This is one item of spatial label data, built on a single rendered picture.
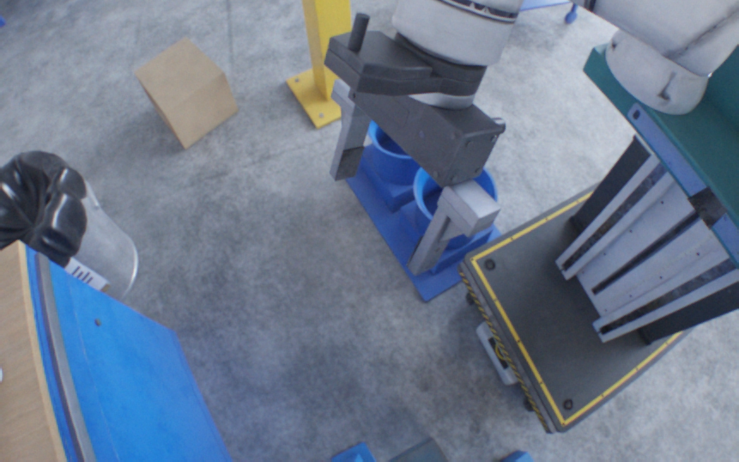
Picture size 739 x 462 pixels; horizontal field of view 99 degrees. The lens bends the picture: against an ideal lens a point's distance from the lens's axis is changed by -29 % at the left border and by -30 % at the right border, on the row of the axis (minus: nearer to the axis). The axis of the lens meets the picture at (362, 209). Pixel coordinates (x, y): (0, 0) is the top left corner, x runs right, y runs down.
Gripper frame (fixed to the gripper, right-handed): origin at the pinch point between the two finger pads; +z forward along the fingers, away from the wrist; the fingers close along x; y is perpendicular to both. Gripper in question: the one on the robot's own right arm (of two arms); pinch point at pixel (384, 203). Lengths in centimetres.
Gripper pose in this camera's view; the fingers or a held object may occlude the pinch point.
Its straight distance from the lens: 41.7
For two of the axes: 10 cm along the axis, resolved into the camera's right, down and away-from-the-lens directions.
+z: -2.4, 7.1, 6.6
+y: 7.9, -2.5, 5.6
